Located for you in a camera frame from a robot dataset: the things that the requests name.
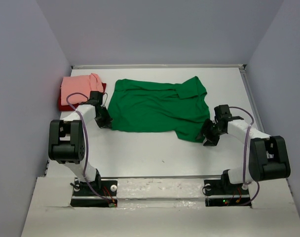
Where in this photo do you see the green t shirt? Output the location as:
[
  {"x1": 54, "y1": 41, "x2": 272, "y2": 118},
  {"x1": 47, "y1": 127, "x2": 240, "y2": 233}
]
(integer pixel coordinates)
[{"x1": 108, "y1": 76, "x2": 210, "y2": 143}]

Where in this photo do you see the dark red t shirt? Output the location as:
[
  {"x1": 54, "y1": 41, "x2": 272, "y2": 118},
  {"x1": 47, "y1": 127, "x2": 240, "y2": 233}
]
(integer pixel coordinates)
[{"x1": 57, "y1": 83, "x2": 107, "y2": 112}]

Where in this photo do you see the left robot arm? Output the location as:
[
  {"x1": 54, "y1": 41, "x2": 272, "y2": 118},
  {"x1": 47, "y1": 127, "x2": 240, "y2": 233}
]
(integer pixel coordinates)
[{"x1": 48, "y1": 91, "x2": 113, "y2": 195}]

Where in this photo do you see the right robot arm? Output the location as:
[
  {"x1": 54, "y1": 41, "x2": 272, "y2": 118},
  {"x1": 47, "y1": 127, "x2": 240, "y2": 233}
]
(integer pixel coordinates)
[{"x1": 196, "y1": 105, "x2": 291, "y2": 194}]

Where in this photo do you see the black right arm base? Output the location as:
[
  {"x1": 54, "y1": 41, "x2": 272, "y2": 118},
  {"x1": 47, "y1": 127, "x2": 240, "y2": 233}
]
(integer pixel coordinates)
[{"x1": 202, "y1": 179, "x2": 251, "y2": 207}]

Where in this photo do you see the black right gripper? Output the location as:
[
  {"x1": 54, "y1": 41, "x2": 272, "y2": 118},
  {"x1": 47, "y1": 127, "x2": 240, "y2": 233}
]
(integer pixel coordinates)
[{"x1": 195, "y1": 118, "x2": 225, "y2": 147}]

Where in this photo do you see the pink t shirt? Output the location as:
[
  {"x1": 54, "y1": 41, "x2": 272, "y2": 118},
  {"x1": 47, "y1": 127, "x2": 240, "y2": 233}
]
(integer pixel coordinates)
[{"x1": 60, "y1": 73, "x2": 104, "y2": 106}]

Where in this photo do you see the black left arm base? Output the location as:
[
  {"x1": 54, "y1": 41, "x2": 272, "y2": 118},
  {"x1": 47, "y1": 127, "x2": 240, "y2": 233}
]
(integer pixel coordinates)
[{"x1": 70, "y1": 178, "x2": 118, "y2": 208}]

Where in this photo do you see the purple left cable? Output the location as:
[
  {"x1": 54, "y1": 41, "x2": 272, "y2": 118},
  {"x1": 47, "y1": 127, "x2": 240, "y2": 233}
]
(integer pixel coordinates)
[{"x1": 66, "y1": 92, "x2": 116, "y2": 207}]

